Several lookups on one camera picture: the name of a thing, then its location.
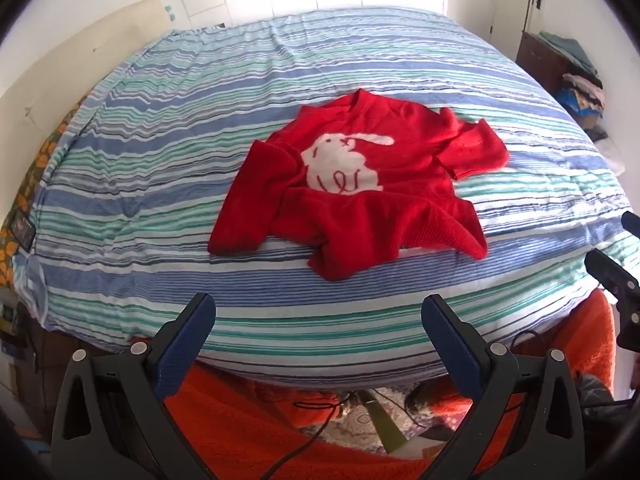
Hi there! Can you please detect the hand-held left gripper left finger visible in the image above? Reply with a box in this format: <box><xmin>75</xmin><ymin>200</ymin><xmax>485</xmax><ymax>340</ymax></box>
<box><xmin>50</xmin><ymin>292</ymin><xmax>217</xmax><ymax>480</ymax></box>

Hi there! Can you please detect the orange fleece clothing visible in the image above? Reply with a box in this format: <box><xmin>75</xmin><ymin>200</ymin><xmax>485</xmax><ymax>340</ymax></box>
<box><xmin>162</xmin><ymin>287</ymin><xmax>617</xmax><ymax>480</ymax></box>

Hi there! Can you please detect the dark wooden dresser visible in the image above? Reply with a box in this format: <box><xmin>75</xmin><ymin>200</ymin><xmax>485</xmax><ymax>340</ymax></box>
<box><xmin>516</xmin><ymin>30</ymin><xmax>572</xmax><ymax>97</ymax></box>

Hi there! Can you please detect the beige headboard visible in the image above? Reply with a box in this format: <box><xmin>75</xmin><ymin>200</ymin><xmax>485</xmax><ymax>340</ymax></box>
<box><xmin>0</xmin><ymin>0</ymin><xmax>175</xmax><ymax>128</ymax></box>

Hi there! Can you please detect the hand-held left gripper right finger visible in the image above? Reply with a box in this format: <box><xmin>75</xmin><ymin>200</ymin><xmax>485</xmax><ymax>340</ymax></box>
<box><xmin>421</xmin><ymin>294</ymin><xmax>598</xmax><ymax>480</ymax></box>

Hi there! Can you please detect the white door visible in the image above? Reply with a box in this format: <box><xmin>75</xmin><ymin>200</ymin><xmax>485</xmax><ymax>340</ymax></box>
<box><xmin>489</xmin><ymin>0</ymin><xmax>542</xmax><ymax>57</ymax></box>

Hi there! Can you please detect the striped blue green bed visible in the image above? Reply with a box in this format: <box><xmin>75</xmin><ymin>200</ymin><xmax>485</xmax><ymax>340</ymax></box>
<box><xmin>15</xmin><ymin>6</ymin><xmax>640</xmax><ymax>390</ymax></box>

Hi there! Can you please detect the pile of clothes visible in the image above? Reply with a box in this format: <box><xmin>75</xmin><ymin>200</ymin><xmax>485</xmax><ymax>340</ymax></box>
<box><xmin>539</xmin><ymin>31</ymin><xmax>607</xmax><ymax>132</ymax></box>

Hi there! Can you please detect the patterned rug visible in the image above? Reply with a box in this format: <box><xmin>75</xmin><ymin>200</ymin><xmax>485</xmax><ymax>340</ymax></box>
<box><xmin>294</xmin><ymin>385</ymin><xmax>453</xmax><ymax>457</ymax></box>

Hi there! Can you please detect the red sweater with white rabbit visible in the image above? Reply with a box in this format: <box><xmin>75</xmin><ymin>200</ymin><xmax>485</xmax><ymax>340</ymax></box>
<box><xmin>207</xmin><ymin>88</ymin><xmax>511</xmax><ymax>282</ymax></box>

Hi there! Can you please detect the black cable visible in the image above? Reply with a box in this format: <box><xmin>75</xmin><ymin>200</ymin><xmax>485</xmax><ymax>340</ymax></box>
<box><xmin>260</xmin><ymin>394</ymin><xmax>352</xmax><ymax>480</ymax></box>
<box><xmin>509</xmin><ymin>329</ymin><xmax>552</xmax><ymax>357</ymax></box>

